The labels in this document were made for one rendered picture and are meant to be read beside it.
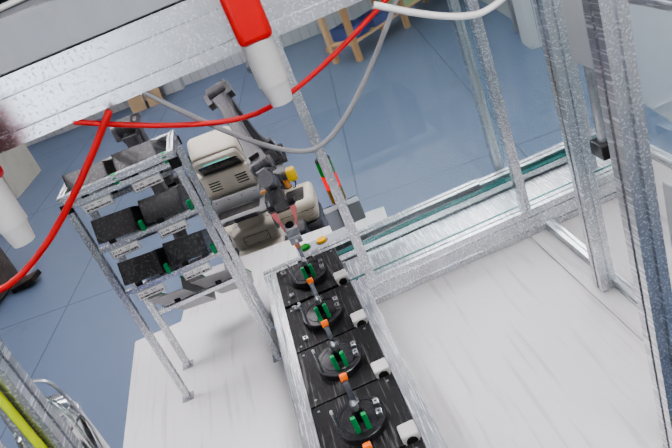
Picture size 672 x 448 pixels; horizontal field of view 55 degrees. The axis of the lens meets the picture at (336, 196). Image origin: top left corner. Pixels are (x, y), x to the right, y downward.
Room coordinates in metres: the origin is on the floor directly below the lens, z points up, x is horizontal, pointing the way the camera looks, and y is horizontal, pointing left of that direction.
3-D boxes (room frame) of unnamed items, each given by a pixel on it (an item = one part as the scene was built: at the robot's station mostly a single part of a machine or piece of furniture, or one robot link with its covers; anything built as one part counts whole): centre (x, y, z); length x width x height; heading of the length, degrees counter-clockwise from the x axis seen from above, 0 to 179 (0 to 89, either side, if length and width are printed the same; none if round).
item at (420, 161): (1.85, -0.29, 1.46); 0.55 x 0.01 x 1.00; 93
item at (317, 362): (1.47, 0.17, 1.01); 0.24 x 0.24 x 0.13; 3
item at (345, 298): (1.72, 0.18, 1.01); 0.24 x 0.24 x 0.13; 3
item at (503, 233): (1.96, -0.11, 0.91); 0.84 x 0.28 x 0.10; 93
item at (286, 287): (1.97, 0.19, 0.96); 0.24 x 0.24 x 0.02; 3
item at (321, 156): (1.83, -0.01, 1.46); 0.03 x 0.03 x 1.00; 3
